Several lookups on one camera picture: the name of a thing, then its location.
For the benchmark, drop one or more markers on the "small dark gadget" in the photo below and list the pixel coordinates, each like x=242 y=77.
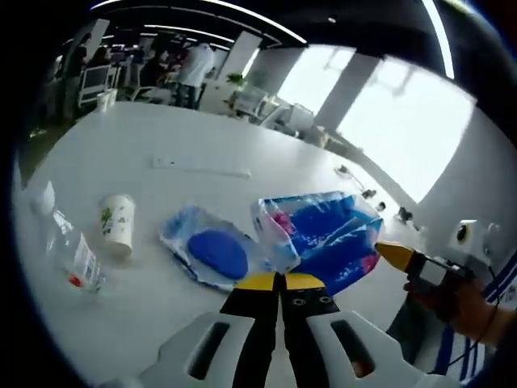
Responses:
x=404 y=214
x=347 y=174
x=368 y=194
x=381 y=206

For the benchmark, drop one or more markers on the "blue pink plastic package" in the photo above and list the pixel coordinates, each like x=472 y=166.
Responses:
x=323 y=234

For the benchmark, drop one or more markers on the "large window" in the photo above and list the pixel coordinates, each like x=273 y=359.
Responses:
x=404 y=133
x=307 y=81

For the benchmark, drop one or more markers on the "white mesh office chair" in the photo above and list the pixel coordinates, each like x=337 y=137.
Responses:
x=95 y=81

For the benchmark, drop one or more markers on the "clear bag with blue pad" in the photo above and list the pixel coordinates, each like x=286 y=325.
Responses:
x=214 y=250

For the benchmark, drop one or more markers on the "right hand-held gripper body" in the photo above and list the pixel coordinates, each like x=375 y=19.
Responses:
x=466 y=234

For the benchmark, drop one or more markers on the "person's right hand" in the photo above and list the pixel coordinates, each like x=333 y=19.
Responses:
x=456 y=303

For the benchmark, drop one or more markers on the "leaf print paper cup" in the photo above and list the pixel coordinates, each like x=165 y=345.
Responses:
x=117 y=226

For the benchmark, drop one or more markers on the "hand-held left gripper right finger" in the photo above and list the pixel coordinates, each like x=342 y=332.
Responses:
x=307 y=323

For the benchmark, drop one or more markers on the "white power strip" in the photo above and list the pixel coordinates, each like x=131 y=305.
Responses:
x=202 y=167

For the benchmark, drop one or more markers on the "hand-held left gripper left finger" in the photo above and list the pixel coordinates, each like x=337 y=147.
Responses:
x=254 y=323

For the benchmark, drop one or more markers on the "curved ceiling light strip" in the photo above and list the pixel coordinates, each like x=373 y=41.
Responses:
x=282 y=30
x=442 y=40

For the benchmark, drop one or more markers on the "green potted plant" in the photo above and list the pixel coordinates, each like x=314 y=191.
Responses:
x=236 y=78

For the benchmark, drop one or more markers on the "clear plastic water bottle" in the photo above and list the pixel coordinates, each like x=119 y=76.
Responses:
x=68 y=246

